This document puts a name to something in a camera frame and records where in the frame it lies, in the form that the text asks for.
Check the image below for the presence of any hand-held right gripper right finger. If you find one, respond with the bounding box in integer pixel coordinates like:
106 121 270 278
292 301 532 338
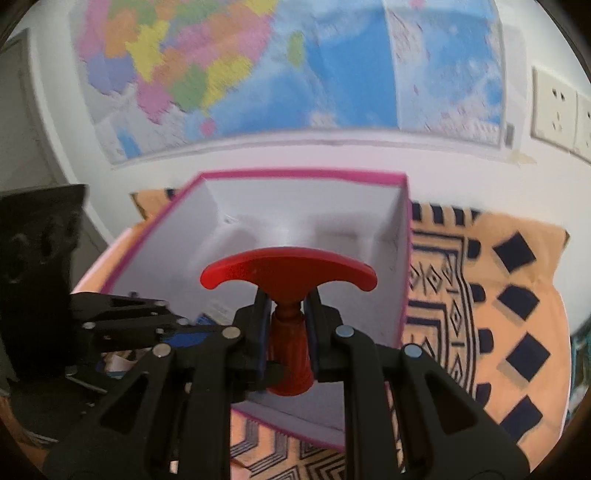
305 288 532 480

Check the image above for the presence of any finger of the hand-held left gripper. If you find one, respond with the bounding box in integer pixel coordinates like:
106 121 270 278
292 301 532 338
69 292 191 331
85 324 228 366

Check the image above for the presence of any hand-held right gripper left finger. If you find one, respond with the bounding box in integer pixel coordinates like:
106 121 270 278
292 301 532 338
41 291 273 480

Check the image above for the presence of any red T-handle tool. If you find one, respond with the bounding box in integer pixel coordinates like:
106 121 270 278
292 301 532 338
200 247 378 398

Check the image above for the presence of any pink cardboard box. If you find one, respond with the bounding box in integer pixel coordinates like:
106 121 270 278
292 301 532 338
99 170 413 455

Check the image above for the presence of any grey door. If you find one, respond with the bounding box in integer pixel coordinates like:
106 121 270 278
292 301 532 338
0 28 112 259

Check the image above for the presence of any orange patterned blanket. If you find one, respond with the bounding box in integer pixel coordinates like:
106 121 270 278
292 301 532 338
74 187 571 480

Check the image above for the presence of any colourful wall map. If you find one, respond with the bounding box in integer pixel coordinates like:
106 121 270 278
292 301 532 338
69 0 507 169

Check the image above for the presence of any white wall socket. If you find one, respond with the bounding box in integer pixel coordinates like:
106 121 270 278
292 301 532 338
575 92 591 163
531 67 581 151

